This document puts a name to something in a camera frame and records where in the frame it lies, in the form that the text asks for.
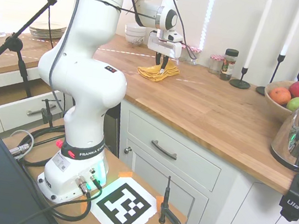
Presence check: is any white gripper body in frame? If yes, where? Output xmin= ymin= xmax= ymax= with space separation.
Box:
xmin=145 ymin=31 xmax=184 ymax=60

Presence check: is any yellow cloth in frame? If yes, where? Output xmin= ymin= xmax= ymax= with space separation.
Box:
xmin=136 ymin=57 xmax=182 ymax=86

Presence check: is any stack of white bowls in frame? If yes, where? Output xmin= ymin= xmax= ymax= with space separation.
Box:
xmin=122 ymin=22 xmax=148 ymax=48

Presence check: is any white light strip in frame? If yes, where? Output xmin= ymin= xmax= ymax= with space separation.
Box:
xmin=199 ymin=0 xmax=216 ymax=50

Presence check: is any spice jar black lid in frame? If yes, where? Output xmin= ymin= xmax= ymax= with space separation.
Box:
xmin=218 ymin=47 xmax=240 ymax=83

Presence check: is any dark built-in appliance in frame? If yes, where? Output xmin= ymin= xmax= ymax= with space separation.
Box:
xmin=98 ymin=103 xmax=126 ymax=158

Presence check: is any white cabinet drawer front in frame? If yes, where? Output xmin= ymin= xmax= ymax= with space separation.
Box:
xmin=119 ymin=110 xmax=228 ymax=194

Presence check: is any tall white taper candle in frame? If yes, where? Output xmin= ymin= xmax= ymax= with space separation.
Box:
xmin=280 ymin=0 xmax=299 ymax=58
xmin=243 ymin=0 xmax=273 ymax=72

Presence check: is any white cabinet door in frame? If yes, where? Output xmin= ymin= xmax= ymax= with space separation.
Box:
xmin=114 ymin=138 xmax=216 ymax=224

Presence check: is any wooden fruit bowl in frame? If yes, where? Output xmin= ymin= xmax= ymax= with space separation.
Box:
xmin=261 ymin=77 xmax=299 ymax=120

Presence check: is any orange tape piece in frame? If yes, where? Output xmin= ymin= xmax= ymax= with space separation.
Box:
xmin=118 ymin=170 xmax=134 ymax=180
xmin=79 ymin=201 xmax=92 ymax=213
xmin=154 ymin=195 xmax=166 ymax=208

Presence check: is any orange fruit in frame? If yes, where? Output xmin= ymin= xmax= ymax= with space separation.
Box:
xmin=268 ymin=85 xmax=293 ymax=107

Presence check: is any stack of beige plates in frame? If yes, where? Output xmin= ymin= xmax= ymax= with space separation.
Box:
xmin=28 ymin=19 xmax=68 ymax=41

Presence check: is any small black screw clamp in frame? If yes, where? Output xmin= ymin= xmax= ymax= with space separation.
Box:
xmin=38 ymin=98 xmax=57 ymax=129

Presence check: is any green apple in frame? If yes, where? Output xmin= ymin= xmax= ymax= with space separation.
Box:
xmin=285 ymin=95 xmax=299 ymax=113

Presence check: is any large black screw clamp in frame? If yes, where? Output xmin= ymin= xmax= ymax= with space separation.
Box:
xmin=158 ymin=175 xmax=193 ymax=224

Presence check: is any black white fiducial tag sheet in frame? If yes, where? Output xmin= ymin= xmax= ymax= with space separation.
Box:
xmin=88 ymin=173 xmax=162 ymax=224

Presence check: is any white long drawer front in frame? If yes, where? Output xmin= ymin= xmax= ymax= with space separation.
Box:
xmin=0 ymin=81 xmax=68 ymax=139

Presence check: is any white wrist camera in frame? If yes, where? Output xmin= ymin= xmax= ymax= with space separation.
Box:
xmin=164 ymin=30 xmax=184 ymax=44

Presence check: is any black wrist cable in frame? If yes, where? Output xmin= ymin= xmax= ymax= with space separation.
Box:
xmin=156 ymin=0 xmax=206 ymax=61

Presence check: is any curved metal drawer handle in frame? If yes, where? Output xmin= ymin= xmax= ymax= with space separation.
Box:
xmin=149 ymin=139 xmax=180 ymax=161

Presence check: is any straight metal drawer handle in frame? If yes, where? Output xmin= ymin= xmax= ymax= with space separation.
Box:
xmin=26 ymin=100 xmax=57 ymax=120

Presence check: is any thick black looped cable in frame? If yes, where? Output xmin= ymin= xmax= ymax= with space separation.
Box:
xmin=18 ymin=122 xmax=67 ymax=171

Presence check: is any black boom camera stand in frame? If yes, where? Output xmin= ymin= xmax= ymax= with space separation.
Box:
xmin=0 ymin=0 xmax=59 ymax=100

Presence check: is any grey cable metal plug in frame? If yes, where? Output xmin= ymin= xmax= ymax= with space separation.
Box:
xmin=6 ymin=128 xmax=36 ymax=162

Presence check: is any black base power cable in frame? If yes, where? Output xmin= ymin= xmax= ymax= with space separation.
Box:
xmin=15 ymin=174 xmax=103 ymax=224

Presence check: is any black Ulanzi camera mount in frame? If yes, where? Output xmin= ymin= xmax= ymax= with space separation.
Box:
xmin=276 ymin=153 xmax=299 ymax=223

